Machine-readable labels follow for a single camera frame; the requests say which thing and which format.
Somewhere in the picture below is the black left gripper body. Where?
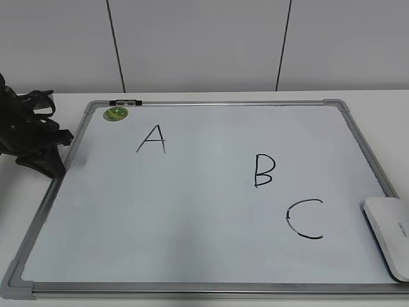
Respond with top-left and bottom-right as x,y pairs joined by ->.
0,73 -> 75,157

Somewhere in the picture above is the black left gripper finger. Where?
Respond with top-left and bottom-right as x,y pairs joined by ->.
19,90 -> 56,117
15,146 -> 66,178

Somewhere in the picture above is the white whiteboard eraser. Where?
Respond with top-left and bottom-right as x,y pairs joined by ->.
363,197 -> 408,282

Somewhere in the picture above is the green round magnet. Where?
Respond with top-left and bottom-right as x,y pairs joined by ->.
103,107 -> 128,122

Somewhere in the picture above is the white framed whiteboard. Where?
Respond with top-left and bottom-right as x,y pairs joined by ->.
1,100 -> 408,299

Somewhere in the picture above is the black clip on frame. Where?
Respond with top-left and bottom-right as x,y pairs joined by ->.
109,99 -> 143,106

